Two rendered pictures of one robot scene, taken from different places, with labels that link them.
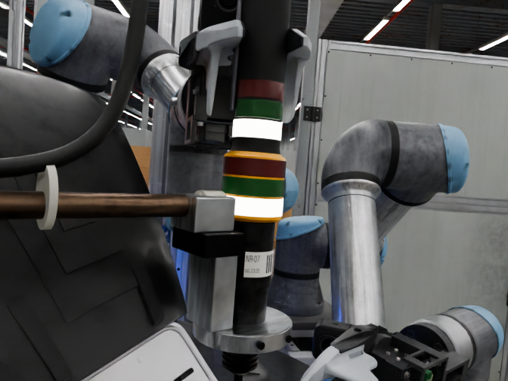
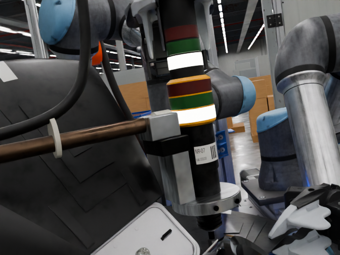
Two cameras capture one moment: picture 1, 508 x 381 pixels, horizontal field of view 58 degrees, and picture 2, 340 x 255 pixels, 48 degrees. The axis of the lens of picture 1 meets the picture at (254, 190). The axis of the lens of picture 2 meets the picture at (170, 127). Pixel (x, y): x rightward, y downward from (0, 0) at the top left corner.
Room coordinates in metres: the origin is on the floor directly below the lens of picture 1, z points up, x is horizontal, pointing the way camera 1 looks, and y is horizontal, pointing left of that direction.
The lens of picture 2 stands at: (-0.05, -0.05, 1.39)
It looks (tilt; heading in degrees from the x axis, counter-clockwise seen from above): 6 degrees down; 12
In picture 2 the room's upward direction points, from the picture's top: 9 degrees counter-clockwise
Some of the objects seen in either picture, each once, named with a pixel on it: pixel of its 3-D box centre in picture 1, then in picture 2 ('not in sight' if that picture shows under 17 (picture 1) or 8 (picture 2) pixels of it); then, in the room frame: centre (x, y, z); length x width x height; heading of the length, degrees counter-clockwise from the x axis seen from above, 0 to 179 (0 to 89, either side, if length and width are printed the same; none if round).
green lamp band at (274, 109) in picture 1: (258, 111); (183, 48); (0.32, 0.00, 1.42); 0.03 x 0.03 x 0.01
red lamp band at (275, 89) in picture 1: (260, 92); (181, 34); (0.32, 0.00, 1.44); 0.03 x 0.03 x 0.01
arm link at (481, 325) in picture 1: (462, 339); not in sight; (0.61, -0.30, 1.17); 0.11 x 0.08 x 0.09; 132
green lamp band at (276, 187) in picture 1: (252, 185); (191, 100); (0.32, 0.00, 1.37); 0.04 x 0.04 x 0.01
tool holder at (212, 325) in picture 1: (235, 266); (191, 158); (0.31, 0.01, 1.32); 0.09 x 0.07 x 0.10; 130
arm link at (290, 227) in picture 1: (302, 242); (279, 130); (1.14, -0.13, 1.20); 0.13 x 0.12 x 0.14; 94
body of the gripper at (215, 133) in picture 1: (224, 101); (169, 42); (0.43, 0.03, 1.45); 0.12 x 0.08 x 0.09; 15
